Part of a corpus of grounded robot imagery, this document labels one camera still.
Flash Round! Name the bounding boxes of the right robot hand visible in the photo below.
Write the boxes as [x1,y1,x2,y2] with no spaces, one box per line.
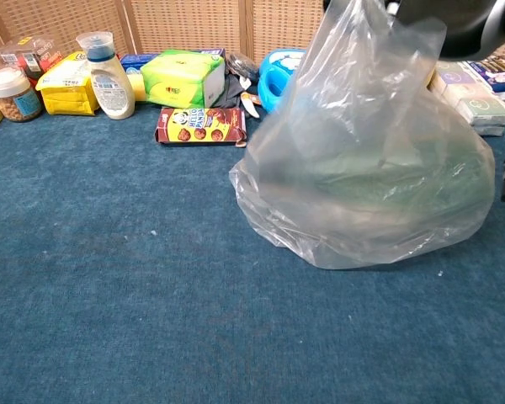
[385,0,505,61]

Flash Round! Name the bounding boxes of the transparent plastic bag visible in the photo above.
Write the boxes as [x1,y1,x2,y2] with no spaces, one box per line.
[228,0,497,271]

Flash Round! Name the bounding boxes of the dark blue snack package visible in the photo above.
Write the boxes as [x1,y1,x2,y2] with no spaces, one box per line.
[465,54,505,104]

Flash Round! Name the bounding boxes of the pastel tissue multipack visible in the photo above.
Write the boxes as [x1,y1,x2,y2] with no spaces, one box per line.
[428,61,505,138]

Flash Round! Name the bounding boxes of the blue Doraemon detergent bottle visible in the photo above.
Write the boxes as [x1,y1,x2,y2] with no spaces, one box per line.
[257,48,308,114]

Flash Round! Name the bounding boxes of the dark grey cloth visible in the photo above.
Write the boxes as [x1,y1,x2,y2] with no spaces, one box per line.
[212,73,253,110]

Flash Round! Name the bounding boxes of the wicker folding screen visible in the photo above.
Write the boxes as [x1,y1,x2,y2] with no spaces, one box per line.
[0,0,505,64]

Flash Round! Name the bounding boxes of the brown Hello Panda box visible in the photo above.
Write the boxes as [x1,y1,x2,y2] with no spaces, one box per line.
[153,106,248,148]

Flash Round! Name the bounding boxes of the green tissue pack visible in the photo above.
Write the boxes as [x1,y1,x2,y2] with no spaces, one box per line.
[141,49,226,109]

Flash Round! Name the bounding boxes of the long blue box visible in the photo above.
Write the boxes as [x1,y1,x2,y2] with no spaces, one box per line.
[120,47,227,77]

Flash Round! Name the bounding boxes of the yellow sponge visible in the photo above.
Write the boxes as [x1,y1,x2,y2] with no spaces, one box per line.
[128,73,148,103]

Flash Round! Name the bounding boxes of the white bottle blue cap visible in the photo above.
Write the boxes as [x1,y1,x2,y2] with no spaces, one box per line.
[75,31,136,121]

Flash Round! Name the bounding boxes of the yellow UFO noodle pack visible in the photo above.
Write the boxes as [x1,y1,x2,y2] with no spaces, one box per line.
[35,50,101,117]

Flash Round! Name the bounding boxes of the clear plastic snack box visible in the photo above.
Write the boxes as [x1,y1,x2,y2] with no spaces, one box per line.
[0,35,66,81]

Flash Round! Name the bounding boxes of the blue felt table cover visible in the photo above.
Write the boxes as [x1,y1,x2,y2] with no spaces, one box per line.
[0,100,505,404]

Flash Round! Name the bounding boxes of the white lid nut jar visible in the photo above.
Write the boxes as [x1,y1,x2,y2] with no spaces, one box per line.
[0,65,43,123]

